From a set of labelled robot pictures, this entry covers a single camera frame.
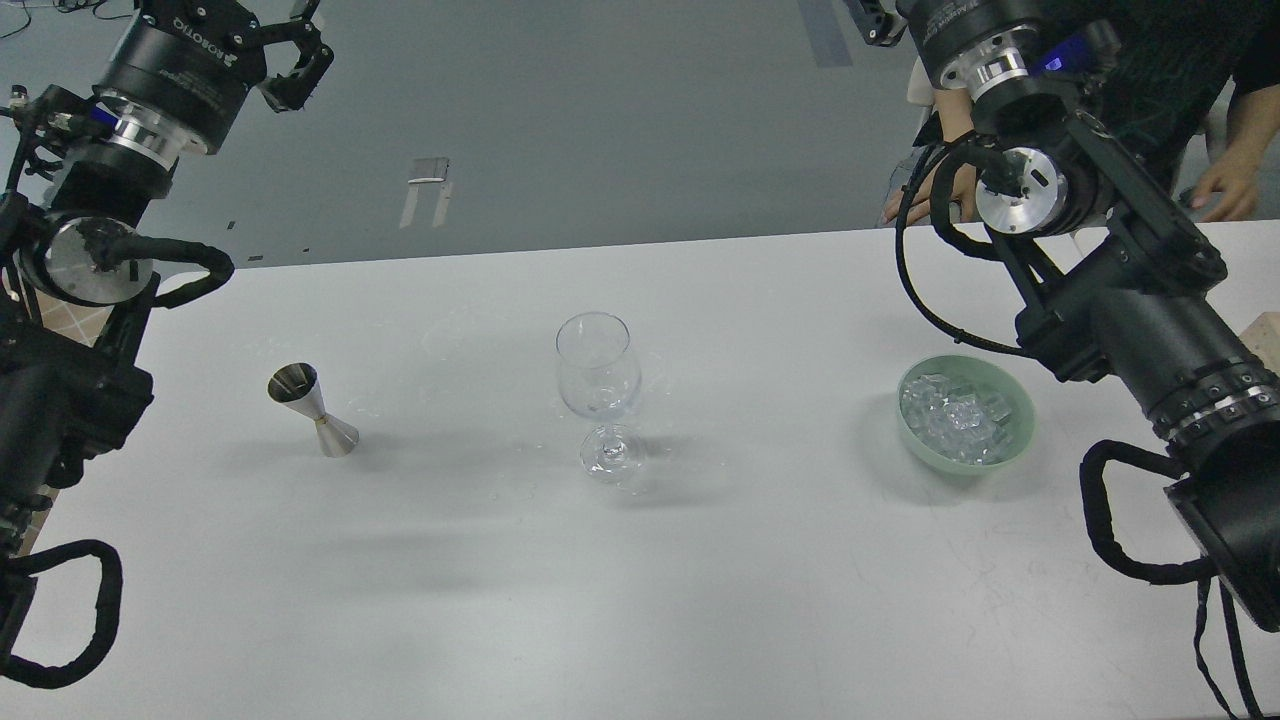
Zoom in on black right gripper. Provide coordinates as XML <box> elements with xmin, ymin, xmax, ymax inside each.
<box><xmin>845</xmin><ymin>0</ymin><xmax>1051</xmax><ymax>91</ymax></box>

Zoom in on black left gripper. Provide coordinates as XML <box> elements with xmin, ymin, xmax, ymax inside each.
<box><xmin>100</xmin><ymin>1</ymin><xmax>335</xmax><ymax>155</ymax></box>

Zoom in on steel double jigger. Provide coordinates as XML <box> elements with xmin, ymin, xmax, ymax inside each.
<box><xmin>268</xmin><ymin>363</ymin><xmax>360</xmax><ymax>457</ymax></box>

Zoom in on clear ice cubes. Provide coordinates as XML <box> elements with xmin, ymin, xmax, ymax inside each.
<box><xmin>899</xmin><ymin>373</ymin><xmax>1014</xmax><ymax>466</ymax></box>

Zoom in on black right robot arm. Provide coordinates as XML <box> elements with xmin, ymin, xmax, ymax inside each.
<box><xmin>847</xmin><ymin>1</ymin><xmax>1277</xmax><ymax>719</ymax></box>

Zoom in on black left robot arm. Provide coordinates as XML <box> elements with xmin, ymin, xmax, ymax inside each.
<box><xmin>1</xmin><ymin>1</ymin><xmax>334</xmax><ymax>691</ymax></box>

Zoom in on clear wine glass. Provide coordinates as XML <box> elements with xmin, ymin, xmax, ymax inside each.
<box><xmin>556</xmin><ymin>311</ymin><xmax>646</xmax><ymax>486</ymax></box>

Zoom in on person in black shirt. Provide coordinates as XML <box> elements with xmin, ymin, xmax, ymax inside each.
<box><xmin>882</xmin><ymin>0</ymin><xmax>1280</xmax><ymax>225</ymax></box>

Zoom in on green bowl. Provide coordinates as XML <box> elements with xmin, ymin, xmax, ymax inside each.
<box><xmin>895</xmin><ymin>354</ymin><xmax>1036</xmax><ymax>477</ymax></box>

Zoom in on wooden block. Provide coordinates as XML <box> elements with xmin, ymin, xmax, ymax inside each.
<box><xmin>1239</xmin><ymin>311</ymin><xmax>1280</xmax><ymax>375</ymax></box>

